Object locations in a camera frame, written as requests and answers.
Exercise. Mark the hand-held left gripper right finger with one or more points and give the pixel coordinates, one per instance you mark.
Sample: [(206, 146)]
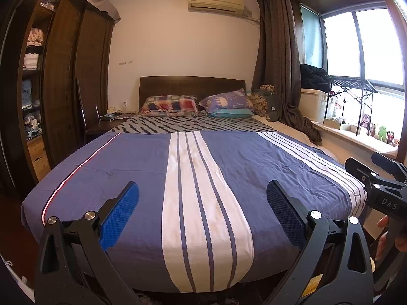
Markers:
[(284, 214)]

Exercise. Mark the brown patterned cushion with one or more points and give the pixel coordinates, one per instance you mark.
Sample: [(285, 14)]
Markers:
[(258, 101)]

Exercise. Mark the white storage box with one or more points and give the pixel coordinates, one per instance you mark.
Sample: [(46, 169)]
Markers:
[(313, 104)]

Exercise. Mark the purple elephant print pillow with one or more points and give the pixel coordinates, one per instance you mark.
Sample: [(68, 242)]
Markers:
[(225, 100)]

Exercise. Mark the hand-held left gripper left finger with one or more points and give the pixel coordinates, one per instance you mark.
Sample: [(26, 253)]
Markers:
[(122, 216)]

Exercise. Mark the tan plush toy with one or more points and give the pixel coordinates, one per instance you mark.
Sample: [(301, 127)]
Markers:
[(374, 130)]

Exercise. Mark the dark wooden wardrobe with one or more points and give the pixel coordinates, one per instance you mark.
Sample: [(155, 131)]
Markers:
[(76, 85)]

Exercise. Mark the pink folded clothes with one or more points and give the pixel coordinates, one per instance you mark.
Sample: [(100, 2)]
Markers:
[(35, 37)]

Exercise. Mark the small dark monkey plush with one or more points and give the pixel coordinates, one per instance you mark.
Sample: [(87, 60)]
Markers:
[(391, 137)]

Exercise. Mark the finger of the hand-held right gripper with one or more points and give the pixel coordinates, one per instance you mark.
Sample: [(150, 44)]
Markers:
[(364, 174), (391, 166)]

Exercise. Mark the person's right hand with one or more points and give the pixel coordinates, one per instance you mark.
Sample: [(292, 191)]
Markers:
[(382, 228)]

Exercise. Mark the brown monkey plush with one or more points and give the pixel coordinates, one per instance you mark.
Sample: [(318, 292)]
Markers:
[(365, 121)]

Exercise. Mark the cream wall air conditioner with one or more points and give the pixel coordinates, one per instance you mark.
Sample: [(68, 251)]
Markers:
[(216, 3)]

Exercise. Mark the white folded clothes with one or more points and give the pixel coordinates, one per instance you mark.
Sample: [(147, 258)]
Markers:
[(31, 61)]

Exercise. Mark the brown curtain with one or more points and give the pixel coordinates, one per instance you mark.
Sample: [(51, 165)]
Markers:
[(279, 54)]

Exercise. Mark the grey black striped bedsheet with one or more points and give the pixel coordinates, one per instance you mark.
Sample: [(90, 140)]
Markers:
[(190, 124)]

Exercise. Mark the black metal chair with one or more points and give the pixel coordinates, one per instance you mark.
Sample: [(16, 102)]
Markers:
[(83, 111)]

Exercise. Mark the pile of plush toys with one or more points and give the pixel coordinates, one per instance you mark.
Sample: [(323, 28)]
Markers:
[(33, 124)]

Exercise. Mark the small cardboard boxes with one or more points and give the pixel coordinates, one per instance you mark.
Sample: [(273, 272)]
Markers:
[(341, 124)]

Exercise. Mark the blue folded clothes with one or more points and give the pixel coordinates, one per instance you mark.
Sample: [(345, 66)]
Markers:
[(27, 92)]

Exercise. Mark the dark wooden headboard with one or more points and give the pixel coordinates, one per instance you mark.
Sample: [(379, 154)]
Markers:
[(190, 84)]

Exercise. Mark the black folding rack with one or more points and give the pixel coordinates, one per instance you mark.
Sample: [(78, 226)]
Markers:
[(349, 82)]

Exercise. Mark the plaid pillow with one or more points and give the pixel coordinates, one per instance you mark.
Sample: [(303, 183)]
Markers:
[(168, 105)]

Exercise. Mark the dark green cushion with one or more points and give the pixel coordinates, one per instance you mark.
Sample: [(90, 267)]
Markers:
[(272, 108)]

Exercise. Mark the teal pillow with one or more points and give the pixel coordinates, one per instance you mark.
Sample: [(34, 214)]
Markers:
[(232, 113)]

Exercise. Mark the teal roller blind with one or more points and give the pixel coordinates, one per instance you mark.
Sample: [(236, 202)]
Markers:
[(311, 35)]

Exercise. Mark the green frog plush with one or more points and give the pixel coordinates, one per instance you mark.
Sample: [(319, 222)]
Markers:
[(382, 132)]

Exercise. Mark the black jacket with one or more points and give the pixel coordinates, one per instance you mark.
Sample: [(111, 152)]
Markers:
[(314, 78)]

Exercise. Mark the dark framed window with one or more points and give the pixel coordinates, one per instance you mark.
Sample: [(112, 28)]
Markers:
[(340, 44)]

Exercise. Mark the dark wooden nightstand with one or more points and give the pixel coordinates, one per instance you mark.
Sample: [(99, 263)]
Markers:
[(105, 126)]

